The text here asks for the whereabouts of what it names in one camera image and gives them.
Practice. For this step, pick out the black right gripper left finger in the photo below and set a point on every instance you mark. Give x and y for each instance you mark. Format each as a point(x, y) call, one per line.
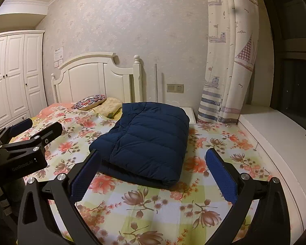
point(36, 223)

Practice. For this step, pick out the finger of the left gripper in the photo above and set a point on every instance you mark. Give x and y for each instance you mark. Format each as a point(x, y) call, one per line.
point(37, 141)
point(7, 133)

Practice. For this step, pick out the navy blue puffer jacket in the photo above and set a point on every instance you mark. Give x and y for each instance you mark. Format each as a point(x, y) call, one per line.
point(146, 146)

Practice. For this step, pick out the white wardrobe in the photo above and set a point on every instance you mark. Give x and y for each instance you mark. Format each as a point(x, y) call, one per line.
point(22, 91)

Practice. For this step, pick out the patterned round cushion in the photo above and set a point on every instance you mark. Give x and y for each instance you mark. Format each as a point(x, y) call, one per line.
point(89, 102)

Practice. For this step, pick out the white window sill cabinet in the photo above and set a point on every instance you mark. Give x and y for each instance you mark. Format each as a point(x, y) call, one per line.
point(281, 143)

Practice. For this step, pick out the cream floral pillow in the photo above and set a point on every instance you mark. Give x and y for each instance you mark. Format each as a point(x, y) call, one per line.
point(108, 108)

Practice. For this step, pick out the yellow pillow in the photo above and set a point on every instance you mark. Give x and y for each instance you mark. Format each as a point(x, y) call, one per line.
point(118, 115)

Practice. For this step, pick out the white wooden headboard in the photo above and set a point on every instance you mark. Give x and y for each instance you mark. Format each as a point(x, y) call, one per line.
point(96, 73)

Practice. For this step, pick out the white nightstand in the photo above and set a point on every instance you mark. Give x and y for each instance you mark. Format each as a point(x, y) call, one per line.
point(190, 113)

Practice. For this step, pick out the white floor lamp pole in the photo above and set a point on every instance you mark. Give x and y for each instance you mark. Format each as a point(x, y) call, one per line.
point(156, 83)

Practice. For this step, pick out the nautical striped curtain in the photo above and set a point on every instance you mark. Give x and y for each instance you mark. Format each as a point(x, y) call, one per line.
point(233, 33)

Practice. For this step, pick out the paper notices on wall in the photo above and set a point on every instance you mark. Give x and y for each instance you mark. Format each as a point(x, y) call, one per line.
point(58, 57)

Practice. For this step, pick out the wall socket panel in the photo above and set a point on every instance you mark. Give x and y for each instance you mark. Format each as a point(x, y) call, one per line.
point(175, 88)

